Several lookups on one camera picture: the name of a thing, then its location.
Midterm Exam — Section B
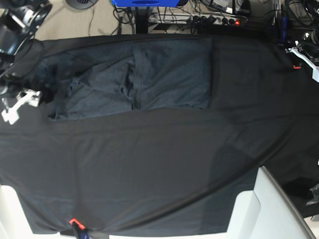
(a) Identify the white bin left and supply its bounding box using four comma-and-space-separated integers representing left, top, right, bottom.
0, 185, 61, 239

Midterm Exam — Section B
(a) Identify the white bin right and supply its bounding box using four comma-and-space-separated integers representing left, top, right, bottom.
226, 166, 316, 239

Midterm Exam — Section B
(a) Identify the black table cloth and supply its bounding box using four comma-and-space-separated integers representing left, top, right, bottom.
0, 35, 319, 237

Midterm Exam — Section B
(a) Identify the white camera on left wrist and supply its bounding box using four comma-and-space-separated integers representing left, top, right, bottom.
312, 66, 319, 83

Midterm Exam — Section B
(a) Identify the black power strip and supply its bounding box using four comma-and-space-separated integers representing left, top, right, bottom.
190, 15, 248, 27

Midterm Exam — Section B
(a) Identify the round black floor base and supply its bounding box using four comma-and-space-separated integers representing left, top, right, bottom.
66, 0, 98, 10

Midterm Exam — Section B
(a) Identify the blue box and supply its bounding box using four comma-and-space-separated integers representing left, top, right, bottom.
111, 0, 188, 7

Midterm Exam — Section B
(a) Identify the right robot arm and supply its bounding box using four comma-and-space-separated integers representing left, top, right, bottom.
0, 0, 52, 102

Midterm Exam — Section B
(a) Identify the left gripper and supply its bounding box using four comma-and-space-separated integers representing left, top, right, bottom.
285, 39, 319, 62

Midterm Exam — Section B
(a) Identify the dark grey T-shirt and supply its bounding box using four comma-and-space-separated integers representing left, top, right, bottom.
34, 38, 212, 120

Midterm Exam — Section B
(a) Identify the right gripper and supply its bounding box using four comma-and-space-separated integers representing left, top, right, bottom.
0, 80, 54, 105

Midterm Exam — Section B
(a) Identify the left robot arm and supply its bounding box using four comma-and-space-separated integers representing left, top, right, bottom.
283, 0, 319, 65

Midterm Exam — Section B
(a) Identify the white bin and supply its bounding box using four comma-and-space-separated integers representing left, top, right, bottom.
226, 166, 316, 239
0, 185, 61, 239

